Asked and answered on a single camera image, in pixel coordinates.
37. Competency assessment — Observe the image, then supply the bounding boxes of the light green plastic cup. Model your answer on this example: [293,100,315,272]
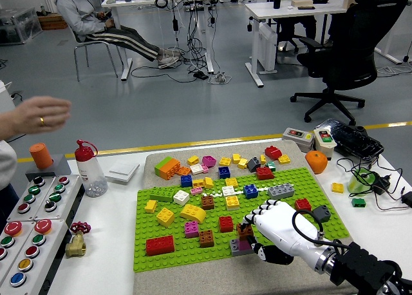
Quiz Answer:
[346,167,376,195]

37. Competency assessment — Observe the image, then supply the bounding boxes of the orange fruit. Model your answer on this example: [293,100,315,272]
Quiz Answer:
[304,150,329,175]

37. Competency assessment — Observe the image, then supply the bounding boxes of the lime green long brick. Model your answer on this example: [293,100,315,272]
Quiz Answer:
[154,156,174,176]

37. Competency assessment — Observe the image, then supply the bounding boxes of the beige foam mat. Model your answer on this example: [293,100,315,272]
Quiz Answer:
[132,138,373,295]

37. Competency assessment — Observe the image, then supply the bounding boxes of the grey metal chair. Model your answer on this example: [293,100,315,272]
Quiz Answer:
[71,24,125,82]

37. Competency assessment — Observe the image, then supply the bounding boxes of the black device clear case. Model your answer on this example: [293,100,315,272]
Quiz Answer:
[314,118,384,162]

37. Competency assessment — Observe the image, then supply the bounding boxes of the black office chair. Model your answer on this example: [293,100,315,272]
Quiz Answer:
[288,0,409,127]

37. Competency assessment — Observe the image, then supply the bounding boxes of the person's hand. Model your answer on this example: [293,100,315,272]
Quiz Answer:
[14,96,73,136]

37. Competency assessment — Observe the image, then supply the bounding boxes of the grey control box with knob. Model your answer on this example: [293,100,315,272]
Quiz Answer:
[33,174,83,221]

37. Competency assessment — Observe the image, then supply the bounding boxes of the wooden crate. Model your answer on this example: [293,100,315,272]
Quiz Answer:
[37,12,69,31]

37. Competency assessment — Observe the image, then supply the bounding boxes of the green studded baseplate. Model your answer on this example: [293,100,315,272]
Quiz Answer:
[133,166,351,273]

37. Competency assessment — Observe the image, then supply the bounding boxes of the orange cylinder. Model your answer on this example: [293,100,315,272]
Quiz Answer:
[28,142,54,169]

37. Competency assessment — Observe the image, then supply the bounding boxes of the grey roof toy brick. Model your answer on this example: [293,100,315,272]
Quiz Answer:
[247,156,262,173]

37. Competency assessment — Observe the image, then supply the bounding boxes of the grey long toy brick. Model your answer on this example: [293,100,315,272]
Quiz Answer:
[267,182,295,200]

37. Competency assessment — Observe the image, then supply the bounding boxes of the grey two-button switch box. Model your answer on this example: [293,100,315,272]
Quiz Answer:
[281,127,315,153]

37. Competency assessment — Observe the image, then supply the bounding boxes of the orange long brick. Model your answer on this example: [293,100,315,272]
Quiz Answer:
[159,158,182,181]

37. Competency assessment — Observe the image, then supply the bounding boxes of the clear bottle red cap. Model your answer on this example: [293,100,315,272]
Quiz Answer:
[74,139,108,198]

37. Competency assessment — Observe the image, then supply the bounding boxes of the black power adapter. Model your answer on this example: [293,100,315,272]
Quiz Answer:
[372,174,392,195]

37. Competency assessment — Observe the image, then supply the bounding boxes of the black hanging desk cables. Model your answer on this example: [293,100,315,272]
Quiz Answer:
[170,0,223,77]

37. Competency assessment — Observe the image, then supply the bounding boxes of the white wall switch plate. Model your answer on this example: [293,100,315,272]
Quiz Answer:
[104,164,140,185]

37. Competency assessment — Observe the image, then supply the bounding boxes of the seated person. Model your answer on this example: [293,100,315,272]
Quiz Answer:
[55,0,180,70]

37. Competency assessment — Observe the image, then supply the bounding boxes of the grey base toy brick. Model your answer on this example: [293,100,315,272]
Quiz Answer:
[229,238,256,257]

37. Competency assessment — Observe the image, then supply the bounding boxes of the yellow arch toy brick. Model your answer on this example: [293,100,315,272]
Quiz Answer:
[179,204,207,224]

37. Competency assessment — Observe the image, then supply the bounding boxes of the thin black cable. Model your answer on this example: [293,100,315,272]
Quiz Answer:
[335,157,412,212]

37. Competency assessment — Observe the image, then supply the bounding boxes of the grey four-button control box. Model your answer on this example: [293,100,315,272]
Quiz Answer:
[8,175,56,222]

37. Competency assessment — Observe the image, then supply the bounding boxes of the clear plastic crate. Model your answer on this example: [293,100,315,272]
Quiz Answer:
[0,6,44,46]

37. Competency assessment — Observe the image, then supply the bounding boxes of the white computer case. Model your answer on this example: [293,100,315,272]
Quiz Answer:
[256,23,278,75]

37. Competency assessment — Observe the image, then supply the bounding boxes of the button box yellow blue buttons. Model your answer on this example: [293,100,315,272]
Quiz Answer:
[0,218,70,295]

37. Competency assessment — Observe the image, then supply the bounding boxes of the grey square block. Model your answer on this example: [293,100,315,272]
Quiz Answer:
[25,153,71,182]

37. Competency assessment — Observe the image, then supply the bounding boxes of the green long toy brick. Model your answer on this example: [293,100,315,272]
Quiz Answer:
[149,186,176,203]

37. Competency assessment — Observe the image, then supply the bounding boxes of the emergency stop button box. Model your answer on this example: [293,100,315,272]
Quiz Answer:
[0,220,35,281]

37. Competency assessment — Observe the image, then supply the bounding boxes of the brass valve red handwheel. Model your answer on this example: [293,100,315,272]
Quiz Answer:
[64,222,92,260]

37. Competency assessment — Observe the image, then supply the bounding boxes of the red long toy brick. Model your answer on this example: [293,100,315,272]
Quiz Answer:
[145,234,176,257]

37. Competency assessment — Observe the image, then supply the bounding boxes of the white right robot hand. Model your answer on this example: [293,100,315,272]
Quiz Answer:
[243,200,333,267]

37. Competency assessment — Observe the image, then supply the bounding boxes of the white cabinet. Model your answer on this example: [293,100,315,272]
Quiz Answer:
[0,79,17,115]

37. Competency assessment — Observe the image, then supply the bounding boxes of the white two-button switch box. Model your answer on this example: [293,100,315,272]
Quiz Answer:
[313,128,338,160]

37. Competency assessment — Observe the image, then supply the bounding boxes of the dark grey roof brick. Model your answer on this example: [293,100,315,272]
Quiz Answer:
[312,204,332,224]

